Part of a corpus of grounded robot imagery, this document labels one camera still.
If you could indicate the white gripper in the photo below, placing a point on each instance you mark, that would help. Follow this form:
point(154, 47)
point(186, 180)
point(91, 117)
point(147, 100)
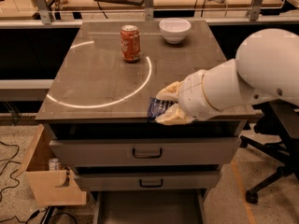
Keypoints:
point(192, 93)

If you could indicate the blue rxbar snack bar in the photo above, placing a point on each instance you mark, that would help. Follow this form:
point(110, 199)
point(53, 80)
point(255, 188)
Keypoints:
point(157, 107)

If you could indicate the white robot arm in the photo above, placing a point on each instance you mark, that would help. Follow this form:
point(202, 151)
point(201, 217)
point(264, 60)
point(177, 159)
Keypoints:
point(265, 68)

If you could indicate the grey drawer cabinet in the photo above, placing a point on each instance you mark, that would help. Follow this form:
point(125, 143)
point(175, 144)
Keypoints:
point(97, 95)

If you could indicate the bottom open grey drawer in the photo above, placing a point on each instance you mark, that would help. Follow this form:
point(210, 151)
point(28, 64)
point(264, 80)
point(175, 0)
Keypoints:
point(149, 207)

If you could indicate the middle grey drawer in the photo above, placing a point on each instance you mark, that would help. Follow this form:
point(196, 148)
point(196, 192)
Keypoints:
point(148, 181)

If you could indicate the top grey drawer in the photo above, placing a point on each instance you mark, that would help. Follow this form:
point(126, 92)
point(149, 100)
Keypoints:
point(145, 152)

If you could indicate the orange soda can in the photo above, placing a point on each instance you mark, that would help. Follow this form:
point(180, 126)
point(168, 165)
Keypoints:
point(130, 43)

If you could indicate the white ceramic bowl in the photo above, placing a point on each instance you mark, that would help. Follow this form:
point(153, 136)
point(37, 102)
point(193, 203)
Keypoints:
point(174, 30)

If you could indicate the black office chair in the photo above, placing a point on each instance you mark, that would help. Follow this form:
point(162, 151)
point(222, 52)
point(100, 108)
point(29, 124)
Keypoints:
point(281, 119)

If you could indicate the small can in box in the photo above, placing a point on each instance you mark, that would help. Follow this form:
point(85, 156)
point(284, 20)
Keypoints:
point(54, 164)

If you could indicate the wooden side box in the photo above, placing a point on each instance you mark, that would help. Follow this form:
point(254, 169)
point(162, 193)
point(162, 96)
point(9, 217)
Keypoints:
point(50, 188)

